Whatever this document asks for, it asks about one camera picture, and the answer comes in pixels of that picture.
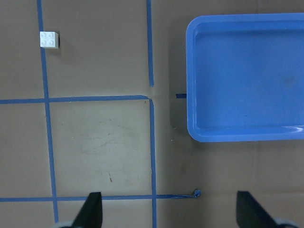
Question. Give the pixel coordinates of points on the white toy block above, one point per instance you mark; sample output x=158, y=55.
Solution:
x=49, y=40

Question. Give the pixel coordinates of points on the blue plastic tray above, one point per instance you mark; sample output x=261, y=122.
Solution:
x=245, y=77

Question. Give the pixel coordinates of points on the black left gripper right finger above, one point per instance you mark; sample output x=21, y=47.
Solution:
x=250, y=214

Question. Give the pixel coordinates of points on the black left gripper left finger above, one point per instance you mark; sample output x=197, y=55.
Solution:
x=91, y=213

